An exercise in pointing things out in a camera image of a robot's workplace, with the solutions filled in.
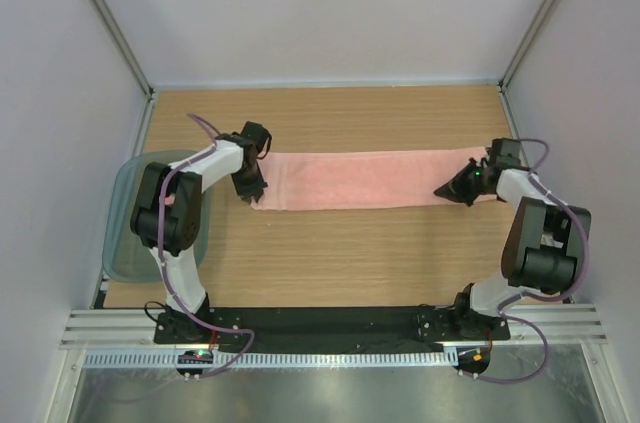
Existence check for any plain pink towel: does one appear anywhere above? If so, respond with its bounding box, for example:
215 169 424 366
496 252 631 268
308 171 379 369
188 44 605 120
251 146 486 211

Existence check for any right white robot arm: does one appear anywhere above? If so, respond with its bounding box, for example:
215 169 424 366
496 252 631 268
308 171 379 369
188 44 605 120
434 138 592 339

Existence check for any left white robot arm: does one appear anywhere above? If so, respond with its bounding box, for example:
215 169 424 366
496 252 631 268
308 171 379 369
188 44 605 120
130 117 272 343

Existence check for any clear glass tray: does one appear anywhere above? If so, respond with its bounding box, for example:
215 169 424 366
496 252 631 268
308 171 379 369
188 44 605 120
102 150 194 283

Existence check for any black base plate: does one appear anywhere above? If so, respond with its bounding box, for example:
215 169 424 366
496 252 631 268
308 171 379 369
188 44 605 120
153 305 514 345

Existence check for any aluminium front rail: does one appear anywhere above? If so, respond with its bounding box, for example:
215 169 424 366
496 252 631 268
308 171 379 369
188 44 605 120
59 303 607 350

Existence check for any white slotted cable duct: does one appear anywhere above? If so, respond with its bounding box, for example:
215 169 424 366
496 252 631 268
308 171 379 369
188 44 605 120
83 347 458 370

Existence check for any right aluminium frame post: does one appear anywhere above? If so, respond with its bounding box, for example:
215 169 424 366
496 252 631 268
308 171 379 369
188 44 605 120
498 0 560 94

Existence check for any aluminium frame post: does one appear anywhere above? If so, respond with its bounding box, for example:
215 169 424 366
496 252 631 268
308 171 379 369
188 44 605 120
89 0 154 99
498 0 560 94

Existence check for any left aluminium frame post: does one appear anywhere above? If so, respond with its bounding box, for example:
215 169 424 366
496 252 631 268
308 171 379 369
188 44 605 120
89 0 154 99

